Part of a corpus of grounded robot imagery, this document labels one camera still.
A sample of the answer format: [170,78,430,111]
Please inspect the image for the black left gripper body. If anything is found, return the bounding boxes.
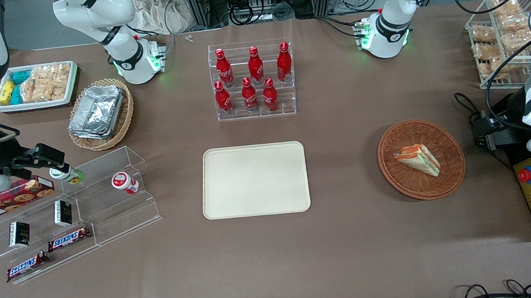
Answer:
[490,91,531,134]

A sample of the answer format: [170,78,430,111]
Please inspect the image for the brown round wicker basket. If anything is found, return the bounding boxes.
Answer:
[375,116,469,204]

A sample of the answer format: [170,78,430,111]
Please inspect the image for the wrapped triangle sandwich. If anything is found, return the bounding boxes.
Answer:
[393,143,442,180]

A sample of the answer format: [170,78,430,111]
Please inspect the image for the white rectangular snack tray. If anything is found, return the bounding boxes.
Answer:
[0,60,81,114]

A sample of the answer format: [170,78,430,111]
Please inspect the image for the light oval wicker basket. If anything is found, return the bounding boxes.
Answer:
[64,76,138,153]

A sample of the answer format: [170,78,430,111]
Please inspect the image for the beige plastic tray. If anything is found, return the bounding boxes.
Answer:
[199,140,312,220]

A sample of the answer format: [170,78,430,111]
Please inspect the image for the green lid yoghurt bottle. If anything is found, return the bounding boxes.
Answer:
[49,165,85,187]

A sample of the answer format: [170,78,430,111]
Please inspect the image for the red tartan cookie box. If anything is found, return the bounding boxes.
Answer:
[0,174,58,222]

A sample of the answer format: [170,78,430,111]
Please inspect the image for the aluminium foil container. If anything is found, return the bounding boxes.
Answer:
[68,124,112,143]
[68,83,127,135]

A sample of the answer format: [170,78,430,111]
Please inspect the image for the clear fried snack packet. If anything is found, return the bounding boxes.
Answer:
[471,42,502,62]
[497,11,531,55]
[478,57,511,82]
[470,24,498,45]
[490,0,522,18]

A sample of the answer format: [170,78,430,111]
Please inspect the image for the yellow snack box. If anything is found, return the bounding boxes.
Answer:
[0,80,17,106]

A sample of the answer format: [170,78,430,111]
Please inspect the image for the small black carton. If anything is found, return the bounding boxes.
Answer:
[7,221,32,248]
[53,200,74,228]

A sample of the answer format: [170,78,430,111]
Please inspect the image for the clear rice cracker packet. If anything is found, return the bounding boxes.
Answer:
[20,78,50,104]
[46,75,74,101]
[31,63,72,82]

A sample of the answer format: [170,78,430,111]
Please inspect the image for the red lid yoghurt bottle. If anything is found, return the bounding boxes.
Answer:
[110,171,141,196]

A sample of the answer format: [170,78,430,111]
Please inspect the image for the clear acrylic stepped shelf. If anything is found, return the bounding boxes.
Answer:
[0,144,167,286]

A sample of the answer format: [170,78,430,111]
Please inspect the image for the Snickers chocolate bar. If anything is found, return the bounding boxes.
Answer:
[46,225,93,253]
[5,251,52,283]

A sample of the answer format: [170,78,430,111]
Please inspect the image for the cream cloth bag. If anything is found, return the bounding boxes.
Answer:
[131,0,189,38]

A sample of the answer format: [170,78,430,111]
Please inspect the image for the red cola bottle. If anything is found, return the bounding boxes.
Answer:
[214,80,234,116]
[275,41,295,83]
[246,45,266,87]
[214,48,236,89]
[261,77,280,113]
[241,77,260,114]

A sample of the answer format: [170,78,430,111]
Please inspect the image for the clear acrylic bottle rack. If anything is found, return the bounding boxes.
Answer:
[207,38,298,123]

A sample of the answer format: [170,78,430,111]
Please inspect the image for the black looped gripper cable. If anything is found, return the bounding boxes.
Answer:
[450,37,531,128]

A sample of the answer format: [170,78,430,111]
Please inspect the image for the white wire basket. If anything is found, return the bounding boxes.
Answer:
[463,0,531,91]

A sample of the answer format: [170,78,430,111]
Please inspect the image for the black cable at table edge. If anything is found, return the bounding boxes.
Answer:
[443,279,531,298]

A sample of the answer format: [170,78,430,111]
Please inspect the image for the black left base cables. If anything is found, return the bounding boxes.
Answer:
[316,13,366,41]

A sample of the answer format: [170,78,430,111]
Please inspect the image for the black right base cable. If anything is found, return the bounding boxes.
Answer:
[130,0,177,61]

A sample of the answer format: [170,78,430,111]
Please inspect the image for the black background cable bundle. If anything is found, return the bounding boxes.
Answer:
[226,0,296,27]

